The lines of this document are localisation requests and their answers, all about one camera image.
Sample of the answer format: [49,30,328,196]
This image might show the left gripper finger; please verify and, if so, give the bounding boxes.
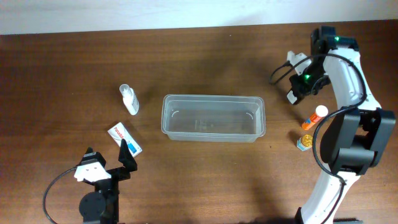
[118,139,137,172]
[78,147,106,170]

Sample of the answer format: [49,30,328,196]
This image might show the white Panadol medicine box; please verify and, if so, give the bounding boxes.
[108,122,142,157]

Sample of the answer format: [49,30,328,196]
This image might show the dark bottle white cap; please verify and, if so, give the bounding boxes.
[287,90,299,105]

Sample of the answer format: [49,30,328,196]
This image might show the orange Redoxon tube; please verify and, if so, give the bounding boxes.
[301,105,328,130]

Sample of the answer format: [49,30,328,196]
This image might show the white spray bottle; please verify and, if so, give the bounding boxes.
[119,84,139,116]

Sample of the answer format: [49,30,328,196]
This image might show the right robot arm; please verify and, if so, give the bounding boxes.
[287,26,396,223]

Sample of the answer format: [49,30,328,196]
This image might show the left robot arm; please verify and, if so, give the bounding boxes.
[74,139,137,224]

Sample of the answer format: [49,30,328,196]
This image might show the clear plastic container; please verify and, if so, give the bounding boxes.
[161,95,266,142]

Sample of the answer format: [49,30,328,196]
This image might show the small jar gold lid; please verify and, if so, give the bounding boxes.
[297,134,313,151]

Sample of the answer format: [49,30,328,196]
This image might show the left black cable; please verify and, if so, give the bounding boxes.
[42,166,78,224]

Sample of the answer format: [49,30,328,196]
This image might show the black cable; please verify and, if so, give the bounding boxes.
[268,53,369,224]
[42,166,78,224]

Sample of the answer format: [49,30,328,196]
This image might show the right black cable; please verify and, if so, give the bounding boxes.
[268,53,369,224]

